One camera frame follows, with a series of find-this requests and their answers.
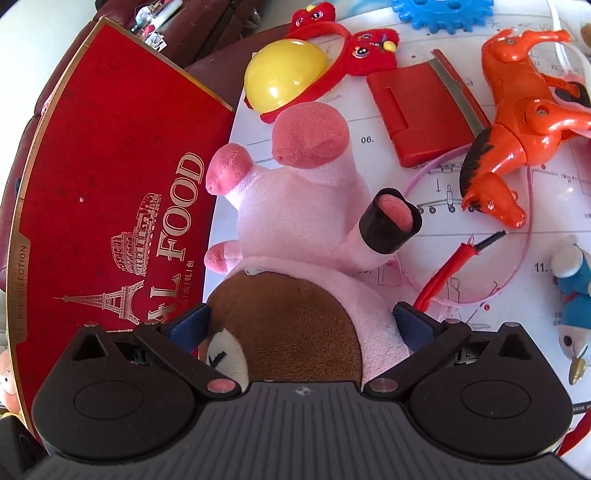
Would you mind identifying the red fabric headband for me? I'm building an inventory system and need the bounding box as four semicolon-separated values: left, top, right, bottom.
413;230;507;312

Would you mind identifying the pink plush pig toy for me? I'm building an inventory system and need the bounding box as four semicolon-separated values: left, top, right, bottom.
204;102;422;388

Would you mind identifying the orange plastic toy horse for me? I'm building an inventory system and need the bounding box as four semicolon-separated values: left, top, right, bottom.
459;28;590;229

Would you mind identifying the white instruction sheet poster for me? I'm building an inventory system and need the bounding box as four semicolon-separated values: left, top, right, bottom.
202;0;591;458

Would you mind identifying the red food gift box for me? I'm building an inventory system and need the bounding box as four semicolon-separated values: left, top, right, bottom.
6;18;235;420

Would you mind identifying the blue cat figurine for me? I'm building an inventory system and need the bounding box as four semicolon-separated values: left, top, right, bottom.
550;235;590;385

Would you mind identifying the pink butterfly headband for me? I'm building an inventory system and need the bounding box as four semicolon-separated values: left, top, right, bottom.
398;147;530;307

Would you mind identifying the red plastic phone stand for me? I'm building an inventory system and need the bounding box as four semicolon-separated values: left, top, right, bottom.
367;49;490;168

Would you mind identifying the yellow plastic half ball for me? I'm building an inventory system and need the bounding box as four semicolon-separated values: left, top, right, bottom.
243;39;329;114

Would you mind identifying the red plush lion headband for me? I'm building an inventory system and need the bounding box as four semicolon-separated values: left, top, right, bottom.
259;2;400;124

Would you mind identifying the blue plastic gear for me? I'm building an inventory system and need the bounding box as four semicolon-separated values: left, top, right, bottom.
391;0;494;35

